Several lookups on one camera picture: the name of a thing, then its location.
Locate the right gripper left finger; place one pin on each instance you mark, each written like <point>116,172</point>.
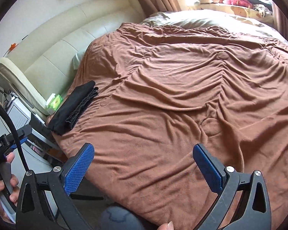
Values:
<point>33,209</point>

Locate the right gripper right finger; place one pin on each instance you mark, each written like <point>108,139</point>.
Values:
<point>253,210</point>

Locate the black pants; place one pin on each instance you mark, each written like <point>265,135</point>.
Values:
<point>72,109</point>

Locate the person's left hand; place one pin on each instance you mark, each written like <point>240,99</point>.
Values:
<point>13,197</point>

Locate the grey bedside cabinet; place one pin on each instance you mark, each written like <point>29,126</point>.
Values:
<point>41,137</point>

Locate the green tissue box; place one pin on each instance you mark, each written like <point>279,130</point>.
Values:
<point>53,102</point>

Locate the cream padded headboard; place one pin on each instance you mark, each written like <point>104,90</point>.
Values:
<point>41,64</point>

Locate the white pillow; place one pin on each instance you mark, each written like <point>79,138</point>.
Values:
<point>77,59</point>

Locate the brown bed blanket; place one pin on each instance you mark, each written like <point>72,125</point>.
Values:
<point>164,89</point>

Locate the beige bed sheet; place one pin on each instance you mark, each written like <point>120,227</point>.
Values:
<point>190,19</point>

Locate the plush toys on windowsill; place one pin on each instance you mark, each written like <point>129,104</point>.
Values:
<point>232,1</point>

